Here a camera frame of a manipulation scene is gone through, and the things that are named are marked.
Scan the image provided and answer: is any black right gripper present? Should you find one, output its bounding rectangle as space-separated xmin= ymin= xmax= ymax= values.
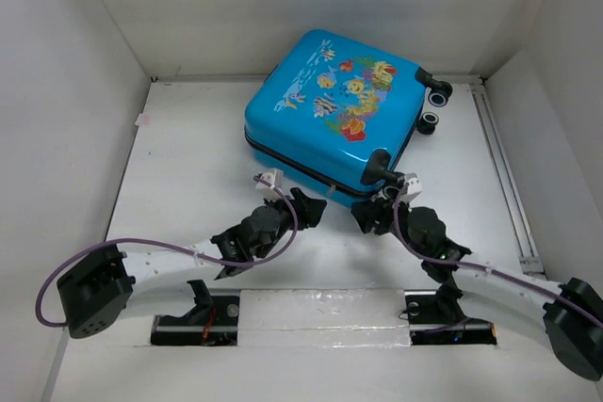
xmin=350 ymin=193 xmax=427 ymax=259

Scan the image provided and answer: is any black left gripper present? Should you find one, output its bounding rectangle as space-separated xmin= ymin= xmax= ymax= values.
xmin=254 ymin=187 xmax=323 ymax=258

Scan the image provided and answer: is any blue hard-shell suitcase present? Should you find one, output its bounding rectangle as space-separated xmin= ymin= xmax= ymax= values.
xmin=244 ymin=29 xmax=453 ymax=206

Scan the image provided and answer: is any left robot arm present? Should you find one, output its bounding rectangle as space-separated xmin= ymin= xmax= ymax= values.
xmin=57 ymin=187 xmax=327 ymax=339

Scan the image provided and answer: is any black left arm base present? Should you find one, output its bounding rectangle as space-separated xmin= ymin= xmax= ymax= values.
xmin=150 ymin=280 xmax=240 ymax=347

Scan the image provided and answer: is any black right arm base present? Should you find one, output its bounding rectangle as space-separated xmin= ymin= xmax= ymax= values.
xmin=398 ymin=294 xmax=497 ymax=346

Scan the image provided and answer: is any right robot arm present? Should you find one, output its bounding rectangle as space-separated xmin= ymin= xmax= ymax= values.
xmin=351 ymin=199 xmax=602 ymax=381

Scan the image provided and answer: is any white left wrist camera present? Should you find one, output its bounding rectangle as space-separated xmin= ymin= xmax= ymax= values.
xmin=254 ymin=168 xmax=284 ymax=194

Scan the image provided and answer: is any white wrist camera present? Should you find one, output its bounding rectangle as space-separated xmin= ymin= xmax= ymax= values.
xmin=254 ymin=168 xmax=284 ymax=194
xmin=399 ymin=173 xmax=423 ymax=203

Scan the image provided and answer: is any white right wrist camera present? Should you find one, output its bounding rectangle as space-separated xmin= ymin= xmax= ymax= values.
xmin=399 ymin=173 xmax=423 ymax=203

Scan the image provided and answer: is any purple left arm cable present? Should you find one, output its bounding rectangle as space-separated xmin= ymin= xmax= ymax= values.
xmin=36 ymin=174 xmax=300 ymax=330

